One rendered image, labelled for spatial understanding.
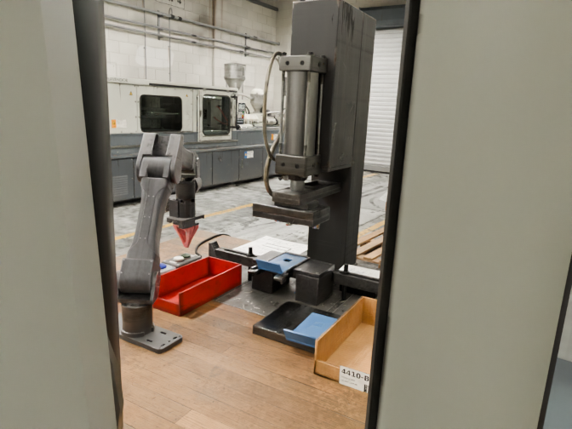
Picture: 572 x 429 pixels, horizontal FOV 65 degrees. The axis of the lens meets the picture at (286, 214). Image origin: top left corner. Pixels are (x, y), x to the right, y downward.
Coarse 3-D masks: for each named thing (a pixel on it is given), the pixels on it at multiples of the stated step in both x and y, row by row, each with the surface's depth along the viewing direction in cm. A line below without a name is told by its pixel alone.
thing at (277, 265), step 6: (276, 258) 123; (282, 258) 123; (288, 258) 123; (294, 258) 123; (300, 258) 124; (258, 264) 115; (264, 264) 113; (270, 264) 112; (276, 264) 111; (282, 264) 118; (288, 264) 118; (294, 264) 119; (270, 270) 114; (276, 270) 113; (282, 270) 114
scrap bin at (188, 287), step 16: (208, 256) 130; (176, 272) 119; (192, 272) 125; (208, 272) 132; (224, 272) 119; (240, 272) 125; (160, 288) 115; (176, 288) 120; (192, 288) 108; (208, 288) 113; (224, 288) 120; (160, 304) 108; (176, 304) 106; (192, 304) 109
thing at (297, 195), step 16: (288, 176) 116; (272, 192) 114; (288, 192) 113; (304, 192) 113; (320, 192) 121; (256, 208) 118; (272, 208) 116; (288, 208) 115; (304, 208) 114; (320, 208) 116; (288, 224) 119; (304, 224) 112
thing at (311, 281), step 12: (264, 276) 121; (300, 276) 115; (324, 276) 116; (252, 288) 124; (264, 288) 122; (276, 288) 123; (300, 288) 116; (312, 288) 114; (324, 288) 117; (300, 300) 117; (312, 300) 115
